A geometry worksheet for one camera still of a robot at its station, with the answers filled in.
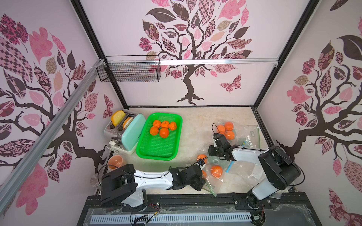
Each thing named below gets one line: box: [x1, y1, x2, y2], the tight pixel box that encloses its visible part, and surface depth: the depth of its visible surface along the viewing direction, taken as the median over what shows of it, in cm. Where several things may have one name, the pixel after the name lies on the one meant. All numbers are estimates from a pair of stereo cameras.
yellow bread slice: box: [110, 110, 126, 127], surface depth 89 cm
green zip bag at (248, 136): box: [212, 120, 261, 149], surface depth 102 cm
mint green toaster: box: [103, 109, 147, 155], surface depth 88 cm
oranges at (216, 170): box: [196, 153, 223, 179], surface depth 81 cm
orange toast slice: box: [122, 116, 134, 130], surface depth 87 cm
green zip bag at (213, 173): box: [196, 153, 230, 197], surface depth 81 cm
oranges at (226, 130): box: [216, 121, 236, 141], surface depth 102 cm
